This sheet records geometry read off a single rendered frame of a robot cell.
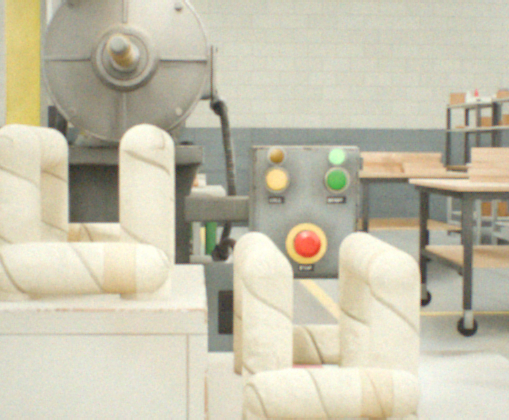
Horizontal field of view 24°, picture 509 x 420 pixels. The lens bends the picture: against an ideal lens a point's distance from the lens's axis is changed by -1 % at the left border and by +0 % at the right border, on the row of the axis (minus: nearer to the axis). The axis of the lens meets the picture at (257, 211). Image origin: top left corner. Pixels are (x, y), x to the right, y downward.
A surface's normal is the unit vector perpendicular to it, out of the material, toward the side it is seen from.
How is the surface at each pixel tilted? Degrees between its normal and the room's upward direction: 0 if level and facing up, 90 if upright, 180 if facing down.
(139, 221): 90
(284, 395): 80
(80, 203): 90
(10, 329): 90
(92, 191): 107
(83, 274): 98
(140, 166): 90
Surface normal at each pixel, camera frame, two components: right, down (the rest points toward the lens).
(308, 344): 0.05, -0.12
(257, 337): -0.39, 0.04
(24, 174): 0.51, 0.04
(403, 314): 0.22, 0.05
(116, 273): 0.05, 0.19
